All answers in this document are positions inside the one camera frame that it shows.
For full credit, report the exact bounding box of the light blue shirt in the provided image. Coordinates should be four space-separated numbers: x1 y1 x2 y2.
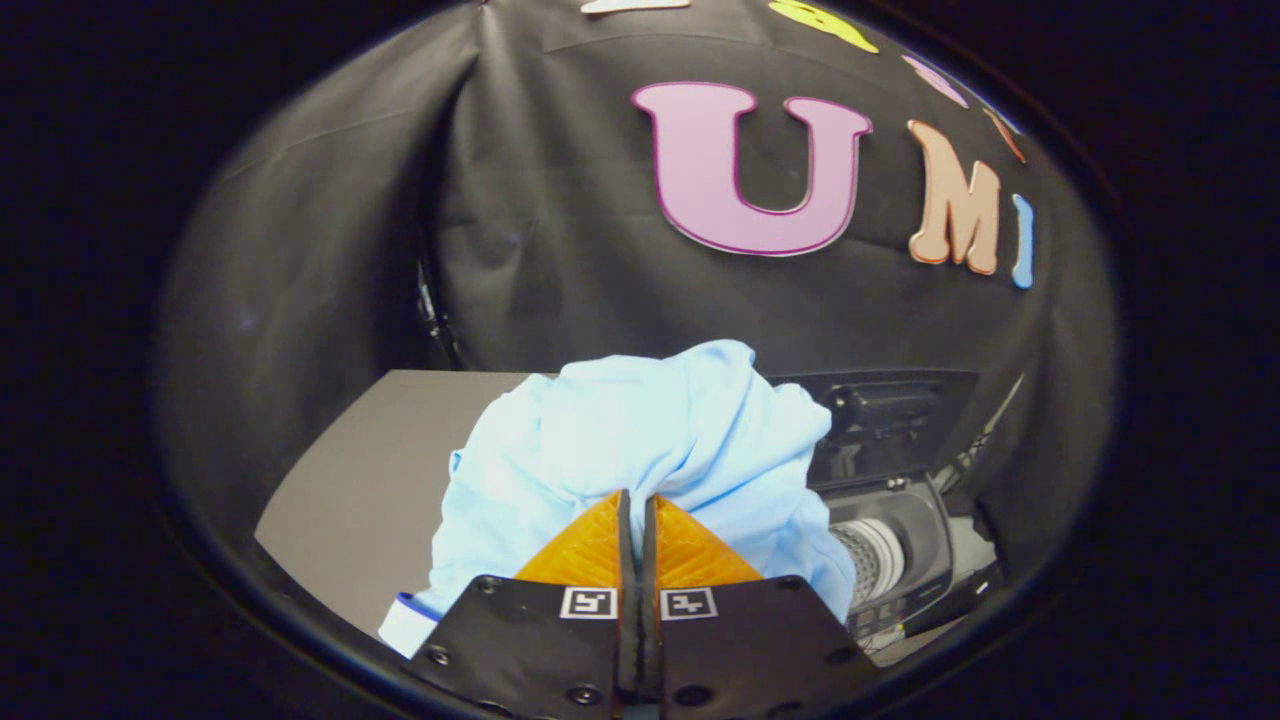
378 340 859 659

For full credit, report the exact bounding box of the grey beige cabinet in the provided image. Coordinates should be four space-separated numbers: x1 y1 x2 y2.
255 370 561 641

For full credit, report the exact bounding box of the backdrop stand pole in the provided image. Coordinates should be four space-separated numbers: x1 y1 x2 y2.
415 255 466 371

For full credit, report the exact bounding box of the black backdrop cloth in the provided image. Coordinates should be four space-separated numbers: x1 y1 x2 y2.
150 0 1121 601

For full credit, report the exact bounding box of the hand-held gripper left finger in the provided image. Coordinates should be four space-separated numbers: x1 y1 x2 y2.
403 489 641 720

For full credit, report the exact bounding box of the grey washing machine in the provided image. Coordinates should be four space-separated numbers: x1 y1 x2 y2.
815 470 1006 656

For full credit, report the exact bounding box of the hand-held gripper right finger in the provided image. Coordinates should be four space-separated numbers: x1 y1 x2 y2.
640 492 883 720

